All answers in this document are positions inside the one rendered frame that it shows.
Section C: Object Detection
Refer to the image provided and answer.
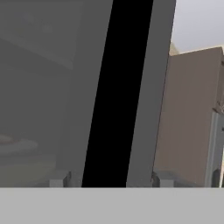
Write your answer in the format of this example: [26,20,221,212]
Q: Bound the grey metal appliance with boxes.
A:
[204,110,224,188]

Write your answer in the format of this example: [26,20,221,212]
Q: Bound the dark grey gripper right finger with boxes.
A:
[150,171,203,188]

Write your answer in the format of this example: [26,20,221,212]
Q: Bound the brown cupboard run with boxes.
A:
[152,45,224,188]

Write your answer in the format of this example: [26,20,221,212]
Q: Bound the grey glass microwave door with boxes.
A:
[0,0,116,188]

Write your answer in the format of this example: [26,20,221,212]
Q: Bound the grey microwave oven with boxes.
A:
[0,0,178,188]

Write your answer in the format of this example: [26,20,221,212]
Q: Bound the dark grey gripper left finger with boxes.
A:
[35,171,73,188]

